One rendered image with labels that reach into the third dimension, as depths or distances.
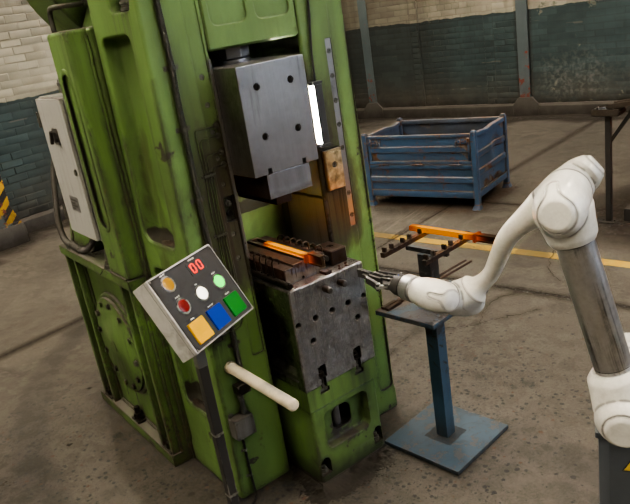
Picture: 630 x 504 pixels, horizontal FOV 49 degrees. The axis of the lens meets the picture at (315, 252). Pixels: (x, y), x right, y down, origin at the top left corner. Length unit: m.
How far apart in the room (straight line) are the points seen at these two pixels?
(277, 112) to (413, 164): 4.01
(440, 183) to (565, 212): 4.71
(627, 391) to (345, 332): 1.26
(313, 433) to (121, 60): 1.68
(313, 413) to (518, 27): 8.18
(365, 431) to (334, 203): 1.02
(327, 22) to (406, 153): 3.74
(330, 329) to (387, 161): 3.98
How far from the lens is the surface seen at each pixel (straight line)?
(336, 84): 2.92
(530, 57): 10.40
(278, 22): 2.76
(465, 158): 6.28
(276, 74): 2.57
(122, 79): 2.84
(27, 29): 8.66
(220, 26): 2.62
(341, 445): 3.07
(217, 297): 2.35
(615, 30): 9.95
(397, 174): 6.63
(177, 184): 2.54
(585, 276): 1.89
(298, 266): 2.71
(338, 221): 2.98
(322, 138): 2.83
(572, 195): 1.78
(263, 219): 3.15
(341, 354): 2.88
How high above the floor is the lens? 1.91
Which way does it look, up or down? 19 degrees down
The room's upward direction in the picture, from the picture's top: 9 degrees counter-clockwise
